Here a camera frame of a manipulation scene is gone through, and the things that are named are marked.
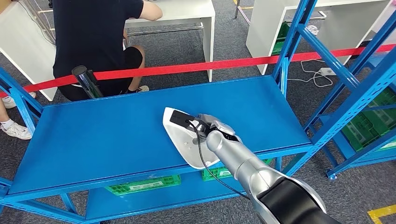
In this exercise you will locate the black stanchion post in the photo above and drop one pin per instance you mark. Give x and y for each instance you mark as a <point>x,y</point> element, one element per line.
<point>86,82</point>

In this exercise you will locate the white power strip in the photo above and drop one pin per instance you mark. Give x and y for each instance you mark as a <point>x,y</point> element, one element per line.
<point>328,71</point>

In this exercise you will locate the red barrier tape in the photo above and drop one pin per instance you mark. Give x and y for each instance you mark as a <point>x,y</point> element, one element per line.
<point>185,66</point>

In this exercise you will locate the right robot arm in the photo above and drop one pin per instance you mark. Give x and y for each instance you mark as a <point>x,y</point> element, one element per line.
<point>241,167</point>

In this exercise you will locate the white desk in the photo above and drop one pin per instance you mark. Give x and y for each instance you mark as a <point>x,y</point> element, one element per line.
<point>24,46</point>
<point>185,12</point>
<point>263,31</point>

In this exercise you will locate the white crumpled bag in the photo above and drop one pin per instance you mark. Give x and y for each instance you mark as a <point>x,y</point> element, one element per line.
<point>312,30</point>

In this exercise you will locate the blue metal shelf rack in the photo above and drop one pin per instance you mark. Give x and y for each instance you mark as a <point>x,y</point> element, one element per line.
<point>108,139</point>
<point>362,154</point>

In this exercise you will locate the white curved plastic part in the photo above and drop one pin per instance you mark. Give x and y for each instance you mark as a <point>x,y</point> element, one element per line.
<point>182,145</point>

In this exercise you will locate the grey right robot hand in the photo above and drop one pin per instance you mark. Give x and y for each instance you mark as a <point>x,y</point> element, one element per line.
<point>207,122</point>

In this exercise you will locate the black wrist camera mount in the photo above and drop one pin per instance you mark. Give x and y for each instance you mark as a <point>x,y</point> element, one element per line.
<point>179,117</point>

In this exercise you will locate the yellow floor tape square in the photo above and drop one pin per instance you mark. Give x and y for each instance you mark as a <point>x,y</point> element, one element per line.
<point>380,213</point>

